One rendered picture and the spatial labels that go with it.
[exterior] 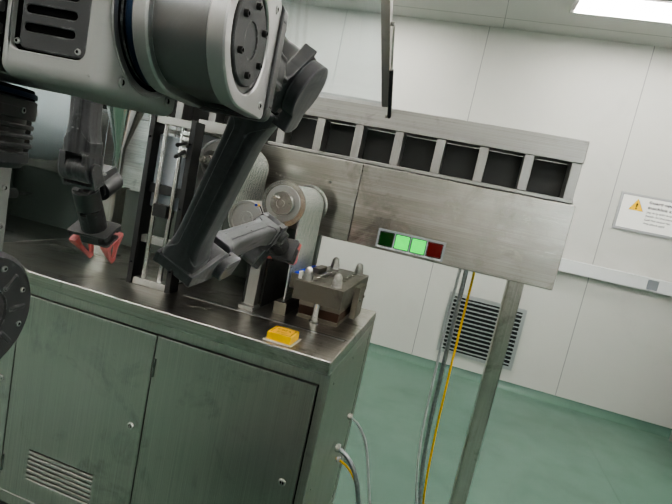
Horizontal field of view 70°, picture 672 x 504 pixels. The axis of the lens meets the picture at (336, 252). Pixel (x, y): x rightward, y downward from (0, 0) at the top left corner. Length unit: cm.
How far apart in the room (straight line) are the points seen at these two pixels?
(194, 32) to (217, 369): 111
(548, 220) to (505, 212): 14
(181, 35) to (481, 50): 393
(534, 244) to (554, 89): 259
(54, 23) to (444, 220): 148
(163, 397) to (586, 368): 349
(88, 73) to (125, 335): 118
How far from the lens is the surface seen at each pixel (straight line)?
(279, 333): 132
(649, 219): 431
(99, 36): 46
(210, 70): 43
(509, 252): 179
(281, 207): 154
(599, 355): 438
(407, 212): 179
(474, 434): 213
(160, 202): 165
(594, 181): 422
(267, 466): 147
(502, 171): 187
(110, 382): 164
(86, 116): 117
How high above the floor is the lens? 134
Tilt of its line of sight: 8 degrees down
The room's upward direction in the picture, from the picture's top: 12 degrees clockwise
